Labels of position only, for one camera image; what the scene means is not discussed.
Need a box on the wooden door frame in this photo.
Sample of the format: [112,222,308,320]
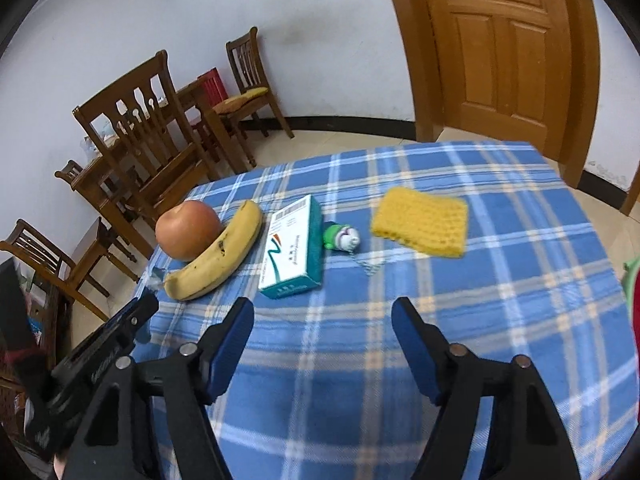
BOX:
[380,0,601,186]
[620,160,640,216]

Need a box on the yellow banana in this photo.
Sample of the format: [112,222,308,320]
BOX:
[164,200,264,302]

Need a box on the green white cardboard box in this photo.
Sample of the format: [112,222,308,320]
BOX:
[258,194,325,300]

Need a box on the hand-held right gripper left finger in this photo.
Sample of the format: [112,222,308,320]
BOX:
[55,296,256,480]

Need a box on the wooden door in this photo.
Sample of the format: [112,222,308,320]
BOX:
[415,0,573,146]

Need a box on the yellow seat cushion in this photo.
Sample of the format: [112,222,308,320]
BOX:
[212,86,269,113]

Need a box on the tall wooden chair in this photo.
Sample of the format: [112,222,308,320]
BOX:
[72,50,211,196]

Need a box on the wooden chair with cushion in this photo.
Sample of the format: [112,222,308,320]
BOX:
[212,26,295,141]

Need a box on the blue plaid tablecloth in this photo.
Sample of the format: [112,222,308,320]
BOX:
[135,141,640,480]

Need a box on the green bin with red liner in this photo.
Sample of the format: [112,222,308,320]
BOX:
[622,255,640,341]

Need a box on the green toy keychain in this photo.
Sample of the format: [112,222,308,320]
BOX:
[322,222,388,276]

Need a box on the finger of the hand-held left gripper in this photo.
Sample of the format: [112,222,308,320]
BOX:
[50,291,160,391]

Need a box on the red apple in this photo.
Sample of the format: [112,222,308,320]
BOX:
[155,200,222,262]

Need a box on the yellow foam fruit net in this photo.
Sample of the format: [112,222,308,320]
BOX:
[370,186,470,259]

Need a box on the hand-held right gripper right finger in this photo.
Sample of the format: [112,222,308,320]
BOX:
[391,297,583,480]

